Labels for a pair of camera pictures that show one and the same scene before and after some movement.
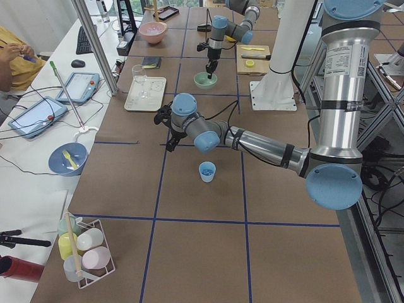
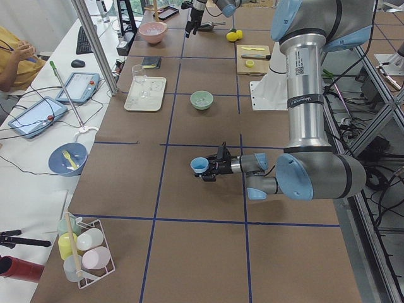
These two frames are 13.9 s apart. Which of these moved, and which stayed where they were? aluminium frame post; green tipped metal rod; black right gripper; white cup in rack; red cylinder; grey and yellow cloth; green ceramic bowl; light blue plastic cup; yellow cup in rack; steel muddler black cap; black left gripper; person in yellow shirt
Moved: light blue plastic cup; green ceramic bowl; black left gripper; black right gripper
Stayed: person in yellow shirt; red cylinder; yellow cup in rack; aluminium frame post; grey and yellow cloth; green tipped metal rod; steel muddler black cap; white cup in rack
